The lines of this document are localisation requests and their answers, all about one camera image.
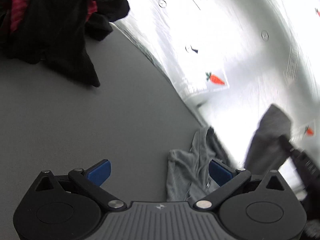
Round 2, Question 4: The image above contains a grey zip-up hoodie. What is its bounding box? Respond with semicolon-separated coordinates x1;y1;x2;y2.
165;103;293;202

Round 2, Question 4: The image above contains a pile of dark clothes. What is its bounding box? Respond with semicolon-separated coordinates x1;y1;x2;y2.
1;0;130;87

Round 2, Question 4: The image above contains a white carrot-print curtain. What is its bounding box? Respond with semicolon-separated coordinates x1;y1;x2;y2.
116;0;319;166

